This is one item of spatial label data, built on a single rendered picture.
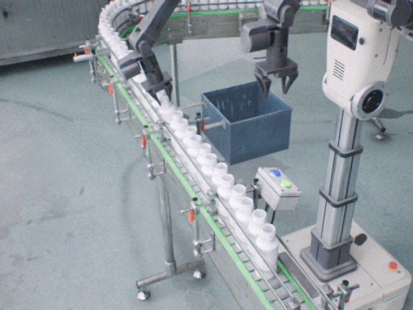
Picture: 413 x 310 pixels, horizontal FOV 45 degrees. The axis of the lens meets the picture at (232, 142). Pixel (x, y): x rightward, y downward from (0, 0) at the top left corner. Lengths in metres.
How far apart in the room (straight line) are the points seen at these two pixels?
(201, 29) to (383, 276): 1.83
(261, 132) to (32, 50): 3.08
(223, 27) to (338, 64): 1.55
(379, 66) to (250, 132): 0.68
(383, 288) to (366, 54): 1.16
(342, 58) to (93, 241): 1.83
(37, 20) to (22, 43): 0.24
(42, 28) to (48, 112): 0.89
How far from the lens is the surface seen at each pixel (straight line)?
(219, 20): 3.28
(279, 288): 1.40
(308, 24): 3.42
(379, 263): 2.56
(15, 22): 4.83
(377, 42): 1.76
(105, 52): 2.56
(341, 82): 1.86
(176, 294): 2.69
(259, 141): 2.26
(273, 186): 1.53
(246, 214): 1.40
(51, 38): 4.91
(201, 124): 1.90
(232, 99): 2.46
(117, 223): 3.11
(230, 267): 1.54
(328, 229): 2.27
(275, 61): 1.35
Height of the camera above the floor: 2.07
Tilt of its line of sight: 34 degrees down
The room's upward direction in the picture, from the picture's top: straight up
